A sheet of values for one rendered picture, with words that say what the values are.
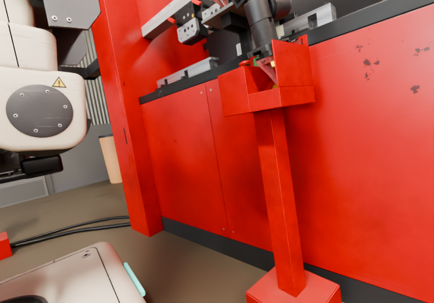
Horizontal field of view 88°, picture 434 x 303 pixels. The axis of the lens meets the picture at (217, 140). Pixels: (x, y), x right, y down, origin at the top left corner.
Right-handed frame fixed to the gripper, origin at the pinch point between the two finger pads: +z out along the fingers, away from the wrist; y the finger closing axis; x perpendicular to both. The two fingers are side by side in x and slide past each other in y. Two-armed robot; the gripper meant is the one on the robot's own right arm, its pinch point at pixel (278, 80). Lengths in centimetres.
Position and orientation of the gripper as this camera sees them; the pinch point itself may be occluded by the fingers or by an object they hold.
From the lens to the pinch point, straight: 62.4
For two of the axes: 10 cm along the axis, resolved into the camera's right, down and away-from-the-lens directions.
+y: 6.8, -4.3, 5.9
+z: 3.5, 9.0, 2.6
